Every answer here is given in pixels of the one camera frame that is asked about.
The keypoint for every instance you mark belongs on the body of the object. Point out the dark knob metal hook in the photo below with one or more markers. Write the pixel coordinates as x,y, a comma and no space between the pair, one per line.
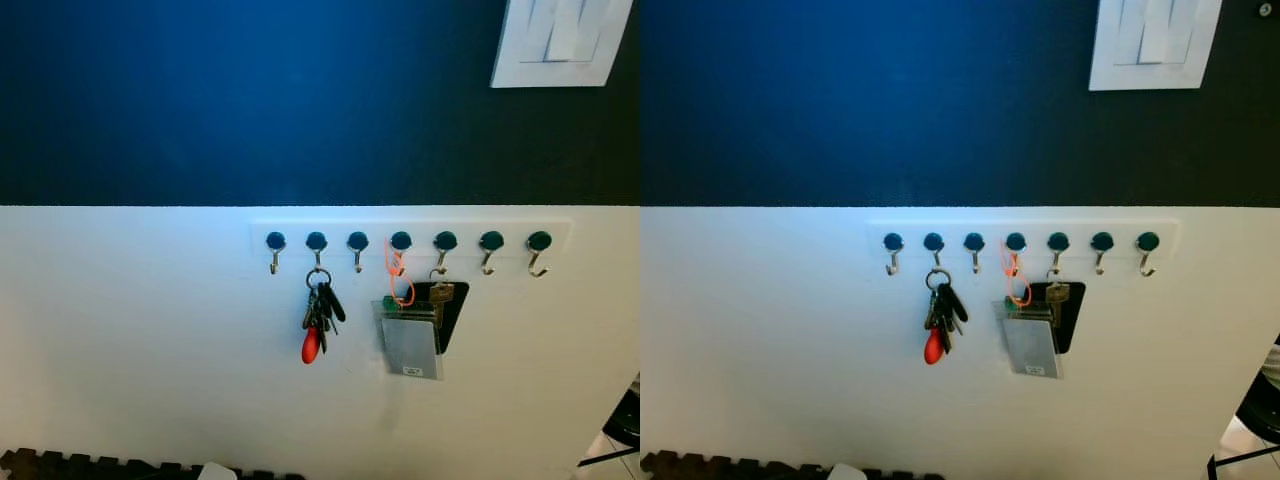
1016,241
893,241
934,241
539,240
445,240
1058,241
357,240
316,240
402,240
491,240
1148,241
275,240
974,241
1102,241

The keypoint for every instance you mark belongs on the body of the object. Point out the black chair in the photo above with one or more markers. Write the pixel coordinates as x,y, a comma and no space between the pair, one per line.
627,418
1262,415

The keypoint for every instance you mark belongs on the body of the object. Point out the black key tag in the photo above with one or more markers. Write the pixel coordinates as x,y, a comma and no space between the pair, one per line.
1074,320
456,315

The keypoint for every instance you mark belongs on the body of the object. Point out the brass key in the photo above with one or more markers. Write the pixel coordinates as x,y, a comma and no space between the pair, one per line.
441,293
1057,293

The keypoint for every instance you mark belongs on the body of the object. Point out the dark brown puzzle floor mat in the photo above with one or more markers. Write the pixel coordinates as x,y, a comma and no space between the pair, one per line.
700,468
60,468

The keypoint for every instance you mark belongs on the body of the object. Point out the grey card holder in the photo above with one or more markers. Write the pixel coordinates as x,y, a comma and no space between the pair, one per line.
410,345
1030,348

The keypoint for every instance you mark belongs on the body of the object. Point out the small white rounded object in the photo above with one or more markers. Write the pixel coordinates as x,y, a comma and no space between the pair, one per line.
846,473
216,472

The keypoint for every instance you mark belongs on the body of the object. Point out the key bunch with red fob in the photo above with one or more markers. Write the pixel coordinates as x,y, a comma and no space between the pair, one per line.
933,346
311,345

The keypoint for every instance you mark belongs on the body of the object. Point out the white light switch plate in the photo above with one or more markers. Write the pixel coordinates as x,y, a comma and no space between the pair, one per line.
520,70
1115,72

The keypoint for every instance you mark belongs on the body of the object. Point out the white wall hook rail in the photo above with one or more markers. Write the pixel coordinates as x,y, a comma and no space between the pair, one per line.
300,226
910,227

